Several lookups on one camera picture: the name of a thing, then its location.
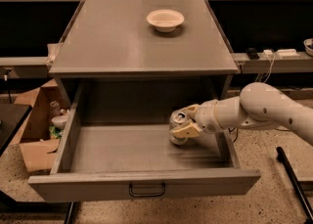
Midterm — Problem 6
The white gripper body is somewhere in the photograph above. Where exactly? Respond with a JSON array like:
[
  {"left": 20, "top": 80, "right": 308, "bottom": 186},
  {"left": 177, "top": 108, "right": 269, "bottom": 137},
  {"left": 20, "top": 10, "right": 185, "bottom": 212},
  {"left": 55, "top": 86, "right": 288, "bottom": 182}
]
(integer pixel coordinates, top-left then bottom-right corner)
[{"left": 195, "top": 100, "right": 218, "bottom": 133}]

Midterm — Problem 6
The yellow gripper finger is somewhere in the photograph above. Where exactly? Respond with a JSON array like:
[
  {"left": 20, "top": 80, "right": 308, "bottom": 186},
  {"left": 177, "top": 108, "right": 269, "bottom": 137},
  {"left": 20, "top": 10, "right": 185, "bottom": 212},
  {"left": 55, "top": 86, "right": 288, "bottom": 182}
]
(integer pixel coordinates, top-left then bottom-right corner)
[
  {"left": 182, "top": 104, "right": 200, "bottom": 118},
  {"left": 170, "top": 121, "right": 201, "bottom": 138}
]

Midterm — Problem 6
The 7up soda can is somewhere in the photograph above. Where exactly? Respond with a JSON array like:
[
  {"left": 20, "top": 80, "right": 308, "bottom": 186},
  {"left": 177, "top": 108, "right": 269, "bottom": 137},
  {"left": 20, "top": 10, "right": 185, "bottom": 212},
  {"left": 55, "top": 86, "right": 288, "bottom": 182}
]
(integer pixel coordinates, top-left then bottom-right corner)
[{"left": 169, "top": 110, "right": 190, "bottom": 146}]

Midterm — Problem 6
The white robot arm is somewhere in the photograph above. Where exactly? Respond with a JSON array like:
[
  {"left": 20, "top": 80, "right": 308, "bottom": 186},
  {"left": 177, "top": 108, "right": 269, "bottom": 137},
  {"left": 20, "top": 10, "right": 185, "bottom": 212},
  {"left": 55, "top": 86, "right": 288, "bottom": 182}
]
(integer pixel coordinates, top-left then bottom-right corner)
[{"left": 169, "top": 82, "right": 313, "bottom": 145}]

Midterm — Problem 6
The grey counter cabinet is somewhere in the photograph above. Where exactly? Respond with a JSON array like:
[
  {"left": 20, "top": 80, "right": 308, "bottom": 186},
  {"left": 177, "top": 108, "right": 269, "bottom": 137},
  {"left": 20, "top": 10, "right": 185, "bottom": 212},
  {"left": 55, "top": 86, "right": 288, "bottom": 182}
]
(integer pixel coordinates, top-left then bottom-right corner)
[{"left": 48, "top": 0, "right": 239, "bottom": 107}]

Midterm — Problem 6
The open grey top drawer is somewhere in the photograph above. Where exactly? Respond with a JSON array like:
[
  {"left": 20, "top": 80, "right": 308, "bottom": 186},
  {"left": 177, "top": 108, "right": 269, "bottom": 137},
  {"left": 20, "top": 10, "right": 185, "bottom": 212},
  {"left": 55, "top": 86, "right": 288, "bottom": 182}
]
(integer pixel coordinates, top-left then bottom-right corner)
[{"left": 28, "top": 80, "right": 260, "bottom": 202}]

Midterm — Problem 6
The black power adapter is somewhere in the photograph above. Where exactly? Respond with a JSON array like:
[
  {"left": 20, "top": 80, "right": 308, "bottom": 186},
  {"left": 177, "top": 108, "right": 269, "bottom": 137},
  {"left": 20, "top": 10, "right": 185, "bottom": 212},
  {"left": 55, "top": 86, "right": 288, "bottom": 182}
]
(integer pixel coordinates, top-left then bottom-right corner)
[{"left": 246, "top": 48, "right": 259, "bottom": 60}]

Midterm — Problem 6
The black pole at right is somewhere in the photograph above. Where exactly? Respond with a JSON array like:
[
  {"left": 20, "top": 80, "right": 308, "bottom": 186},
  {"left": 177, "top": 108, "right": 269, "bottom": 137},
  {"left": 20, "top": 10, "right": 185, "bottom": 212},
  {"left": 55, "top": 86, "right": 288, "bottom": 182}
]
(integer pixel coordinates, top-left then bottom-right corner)
[{"left": 276, "top": 147, "right": 313, "bottom": 224}]

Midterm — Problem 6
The white paper bowl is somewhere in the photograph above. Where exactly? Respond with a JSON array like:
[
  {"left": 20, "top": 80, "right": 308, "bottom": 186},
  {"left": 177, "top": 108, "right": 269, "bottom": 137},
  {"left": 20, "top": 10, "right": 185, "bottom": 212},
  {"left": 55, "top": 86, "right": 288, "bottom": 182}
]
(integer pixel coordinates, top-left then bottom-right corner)
[{"left": 147, "top": 9, "right": 185, "bottom": 33}]

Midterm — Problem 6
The white power strip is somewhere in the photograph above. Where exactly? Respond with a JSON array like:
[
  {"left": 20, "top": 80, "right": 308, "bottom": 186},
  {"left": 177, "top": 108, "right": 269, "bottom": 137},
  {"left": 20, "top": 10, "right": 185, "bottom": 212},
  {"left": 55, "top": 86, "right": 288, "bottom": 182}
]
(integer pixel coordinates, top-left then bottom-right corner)
[{"left": 277, "top": 49, "right": 299, "bottom": 59}]

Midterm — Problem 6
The white bowl in box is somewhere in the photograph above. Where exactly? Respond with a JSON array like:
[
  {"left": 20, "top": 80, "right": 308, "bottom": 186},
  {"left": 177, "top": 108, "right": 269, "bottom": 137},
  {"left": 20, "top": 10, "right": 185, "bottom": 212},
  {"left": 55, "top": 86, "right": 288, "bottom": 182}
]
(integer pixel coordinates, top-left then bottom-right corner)
[{"left": 52, "top": 115, "right": 68, "bottom": 130}]

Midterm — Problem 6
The brown cardboard box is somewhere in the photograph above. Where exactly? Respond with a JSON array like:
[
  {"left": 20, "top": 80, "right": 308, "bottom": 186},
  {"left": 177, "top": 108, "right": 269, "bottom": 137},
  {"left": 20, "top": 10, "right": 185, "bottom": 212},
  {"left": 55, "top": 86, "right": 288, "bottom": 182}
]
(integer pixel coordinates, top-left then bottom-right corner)
[{"left": 12, "top": 79, "right": 68, "bottom": 172}]

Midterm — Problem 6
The black table at left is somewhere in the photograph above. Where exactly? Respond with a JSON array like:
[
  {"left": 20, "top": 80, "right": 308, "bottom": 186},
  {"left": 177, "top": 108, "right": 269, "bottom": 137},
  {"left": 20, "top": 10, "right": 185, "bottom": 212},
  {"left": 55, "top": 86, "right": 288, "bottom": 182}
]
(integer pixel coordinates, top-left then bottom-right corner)
[{"left": 0, "top": 104, "right": 32, "bottom": 156}]

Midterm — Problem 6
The black floor cable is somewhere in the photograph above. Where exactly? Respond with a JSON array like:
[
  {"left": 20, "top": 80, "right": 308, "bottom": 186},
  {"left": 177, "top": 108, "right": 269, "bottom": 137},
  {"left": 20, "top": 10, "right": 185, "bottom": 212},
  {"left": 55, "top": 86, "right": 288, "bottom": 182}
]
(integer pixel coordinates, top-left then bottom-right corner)
[{"left": 228, "top": 127, "right": 240, "bottom": 144}]

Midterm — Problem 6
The black drawer handle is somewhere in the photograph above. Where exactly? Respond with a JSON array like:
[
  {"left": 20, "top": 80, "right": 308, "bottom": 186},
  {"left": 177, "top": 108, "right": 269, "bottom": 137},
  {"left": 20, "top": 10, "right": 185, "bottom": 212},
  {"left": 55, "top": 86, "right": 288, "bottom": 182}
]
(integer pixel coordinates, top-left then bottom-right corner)
[{"left": 129, "top": 183, "right": 166, "bottom": 198}]

